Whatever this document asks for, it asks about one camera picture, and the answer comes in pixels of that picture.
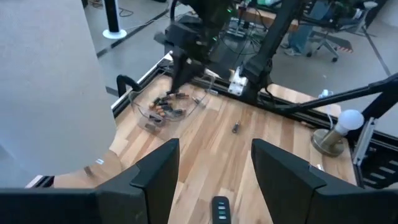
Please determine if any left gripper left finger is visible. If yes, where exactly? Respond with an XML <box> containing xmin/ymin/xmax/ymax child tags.
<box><xmin>93</xmin><ymin>138</ymin><xmax>181</xmax><ymax>224</ymax></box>

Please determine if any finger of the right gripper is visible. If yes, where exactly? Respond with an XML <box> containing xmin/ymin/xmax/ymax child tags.
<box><xmin>169</xmin><ymin>46</ymin><xmax>191</xmax><ymax>94</ymax></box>
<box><xmin>186</xmin><ymin>57</ymin><xmax>206</xmax><ymax>85</ymax></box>

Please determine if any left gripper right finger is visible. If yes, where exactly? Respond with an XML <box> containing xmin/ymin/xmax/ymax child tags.
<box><xmin>251</xmin><ymin>138</ymin><xmax>328</xmax><ymax>224</ymax></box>

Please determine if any black table clamp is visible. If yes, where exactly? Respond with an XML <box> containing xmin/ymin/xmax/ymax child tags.
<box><xmin>116</xmin><ymin>73</ymin><xmax>142</xmax><ymax>98</ymax></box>

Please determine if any clear plastic bin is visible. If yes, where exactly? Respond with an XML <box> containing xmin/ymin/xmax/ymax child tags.
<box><xmin>129</xmin><ymin>88</ymin><xmax>210</xmax><ymax>135</ymax></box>

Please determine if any black remote control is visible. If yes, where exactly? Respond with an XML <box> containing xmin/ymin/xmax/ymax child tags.
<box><xmin>211</xmin><ymin>195</ymin><xmax>233</xmax><ymax>224</ymax></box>

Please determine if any wooden workbench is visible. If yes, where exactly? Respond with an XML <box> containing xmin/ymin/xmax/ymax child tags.
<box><xmin>238</xmin><ymin>6</ymin><xmax>299</xmax><ymax>34</ymax></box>

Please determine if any black pole white round base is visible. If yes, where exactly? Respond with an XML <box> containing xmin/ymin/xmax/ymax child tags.
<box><xmin>101</xmin><ymin>0</ymin><xmax>128</xmax><ymax>40</ymax></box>

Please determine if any brass base bulb lamp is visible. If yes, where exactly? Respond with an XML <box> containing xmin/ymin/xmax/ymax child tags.
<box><xmin>310</xmin><ymin>108</ymin><xmax>365</xmax><ymax>158</ymax></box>

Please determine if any person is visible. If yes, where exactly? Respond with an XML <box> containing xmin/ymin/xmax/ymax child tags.
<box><xmin>281</xmin><ymin>0</ymin><xmax>329</xmax><ymax>57</ymax></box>

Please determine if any white shade wooden table lamp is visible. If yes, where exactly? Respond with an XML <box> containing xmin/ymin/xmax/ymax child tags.
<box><xmin>0</xmin><ymin>0</ymin><xmax>125</xmax><ymax>190</ymax></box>

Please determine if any grey office chair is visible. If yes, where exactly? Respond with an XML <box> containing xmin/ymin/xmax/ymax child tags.
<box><xmin>306</xmin><ymin>18</ymin><xmax>354</xmax><ymax>63</ymax></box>

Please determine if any silver bracket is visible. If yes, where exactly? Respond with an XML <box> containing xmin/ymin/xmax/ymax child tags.
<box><xmin>353</xmin><ymin>116</ymin><xmax>377</xmax><ymax>166</ymax></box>

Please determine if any white power cable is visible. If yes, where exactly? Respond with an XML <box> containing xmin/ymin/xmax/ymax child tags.
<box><xmin>317</xmin><ymin>89</ymin><xmax>335</xmax><ymax>130</ymax></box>

